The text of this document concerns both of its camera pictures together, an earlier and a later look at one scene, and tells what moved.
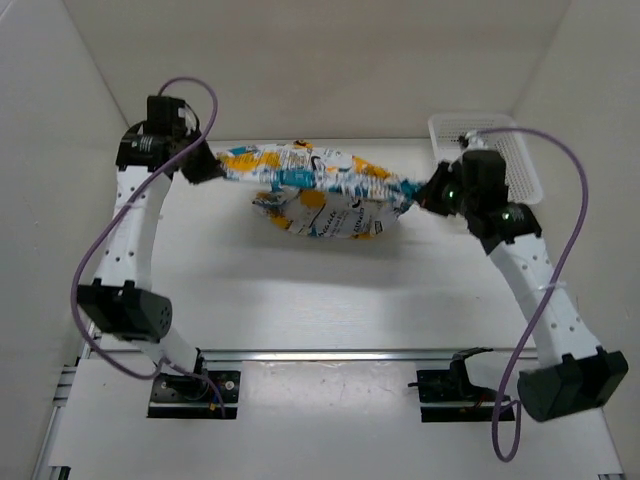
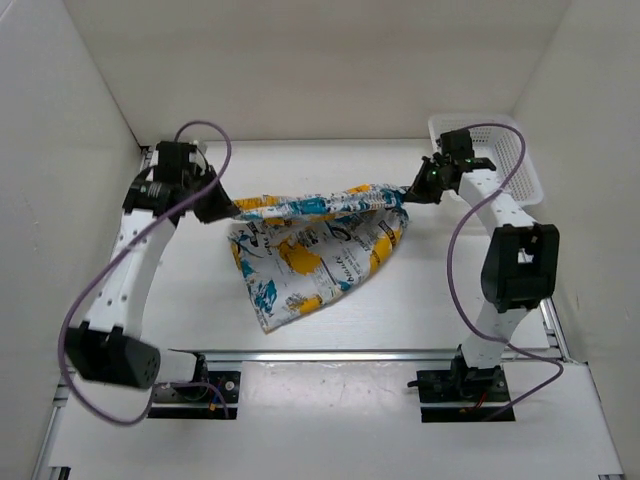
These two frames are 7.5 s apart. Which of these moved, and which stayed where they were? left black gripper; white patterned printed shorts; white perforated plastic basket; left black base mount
Moved: left black gripper; white patterned printed shorts
Stayed: white perforated plastic basket; left black base mount
